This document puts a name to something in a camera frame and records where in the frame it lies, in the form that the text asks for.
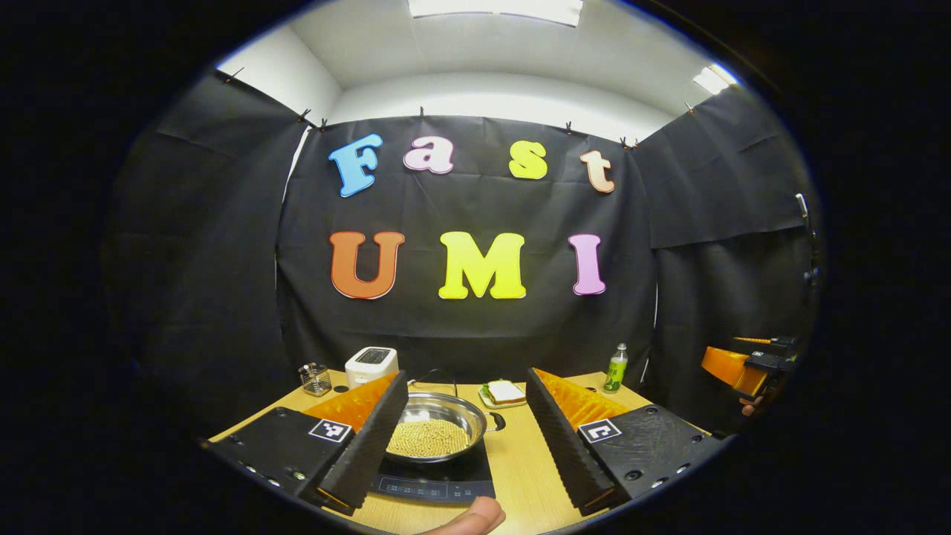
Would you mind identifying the green drink bottle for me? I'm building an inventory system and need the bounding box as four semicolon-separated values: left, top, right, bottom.
603;343;629;393

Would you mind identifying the black power cable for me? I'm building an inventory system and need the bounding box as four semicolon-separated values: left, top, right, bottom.
412;368;459;396

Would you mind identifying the thin metal pole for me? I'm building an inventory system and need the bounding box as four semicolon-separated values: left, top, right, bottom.
795;192;822;287

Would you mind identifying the small ceiling light panel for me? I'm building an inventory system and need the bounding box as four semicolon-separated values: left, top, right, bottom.
692;63;740;96

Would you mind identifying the steel pot with black handle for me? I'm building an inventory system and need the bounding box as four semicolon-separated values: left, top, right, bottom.
386;392;507;465

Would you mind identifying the black backdrop cloth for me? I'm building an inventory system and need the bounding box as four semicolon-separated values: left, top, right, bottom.
104;71;825;447

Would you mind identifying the large ceiling light panel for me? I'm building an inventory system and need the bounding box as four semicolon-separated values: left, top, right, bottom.
407;0;584;27

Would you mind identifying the white toaster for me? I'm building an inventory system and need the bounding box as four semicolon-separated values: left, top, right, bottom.
345;346;399;389

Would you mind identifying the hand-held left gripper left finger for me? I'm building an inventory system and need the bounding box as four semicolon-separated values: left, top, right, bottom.
201;370;411;517

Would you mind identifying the sandwich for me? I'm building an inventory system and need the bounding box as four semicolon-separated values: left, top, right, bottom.
487;380;527;406

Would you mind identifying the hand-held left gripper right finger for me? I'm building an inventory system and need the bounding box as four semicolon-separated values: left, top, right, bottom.
525;367;727;517

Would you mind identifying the black induction cooktop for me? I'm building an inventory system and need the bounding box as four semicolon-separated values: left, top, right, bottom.
369;438;497;508

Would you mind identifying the pile of soybeans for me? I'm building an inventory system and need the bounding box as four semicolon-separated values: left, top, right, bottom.
388;418;470;458

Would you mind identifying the small white plate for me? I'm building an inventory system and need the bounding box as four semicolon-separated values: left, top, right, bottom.
478;383;530;410

